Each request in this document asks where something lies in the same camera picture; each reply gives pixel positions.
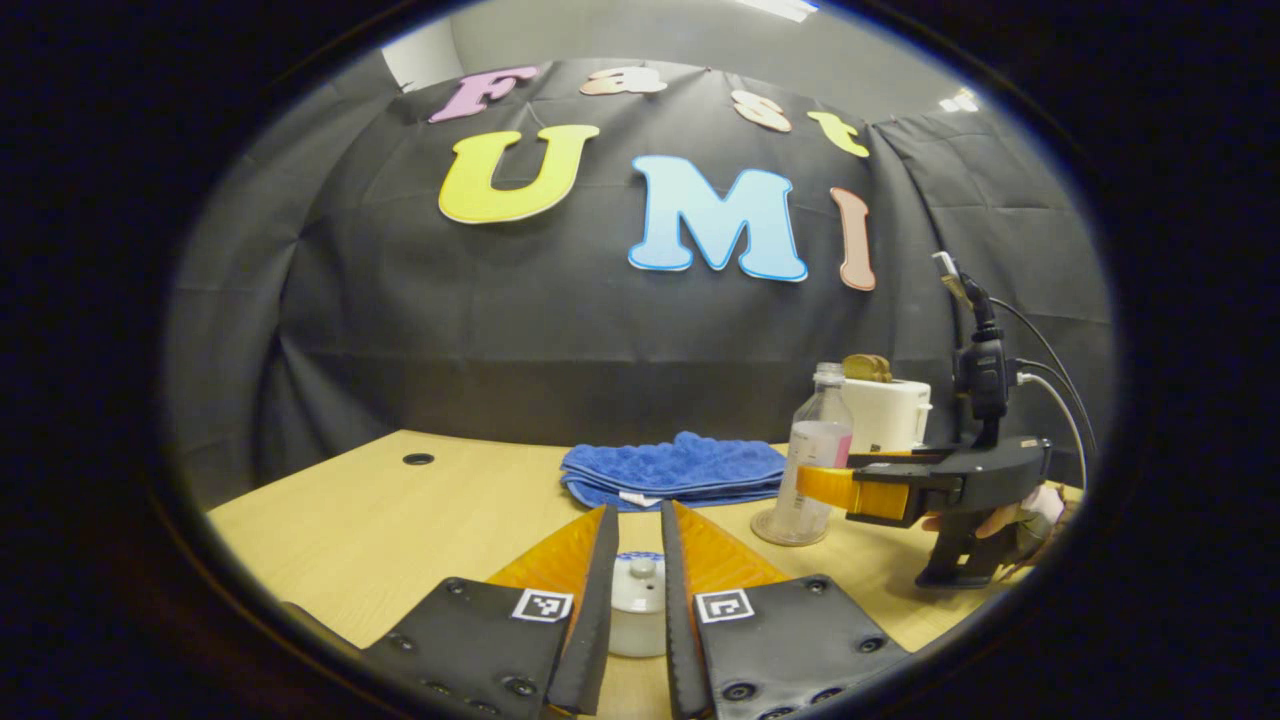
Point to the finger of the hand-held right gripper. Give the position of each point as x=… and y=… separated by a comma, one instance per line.
x=930, y=490
x=905, y=457

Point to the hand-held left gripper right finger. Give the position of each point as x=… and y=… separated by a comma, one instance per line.
x=678, y=620

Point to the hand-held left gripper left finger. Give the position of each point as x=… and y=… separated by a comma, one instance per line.
x=595, y=620

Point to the clear plastic water bottle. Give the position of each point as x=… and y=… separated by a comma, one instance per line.
x=815, y=440

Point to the round wooden coaster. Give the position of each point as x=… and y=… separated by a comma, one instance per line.
x=770, y=530

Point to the white toaster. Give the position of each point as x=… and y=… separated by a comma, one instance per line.
x=895, y=415

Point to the brown bread slice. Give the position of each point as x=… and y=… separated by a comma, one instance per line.
x=868, y=368

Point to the blue folded towel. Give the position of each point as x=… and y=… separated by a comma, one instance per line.
x=670, y=465

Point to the black backdrop cloth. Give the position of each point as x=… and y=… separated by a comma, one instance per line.
x=550, y=340

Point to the small ceiling light panel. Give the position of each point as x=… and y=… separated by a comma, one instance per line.
x=958, y=100

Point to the long ceiling light panel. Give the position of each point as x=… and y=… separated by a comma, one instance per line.
x=780, y=8

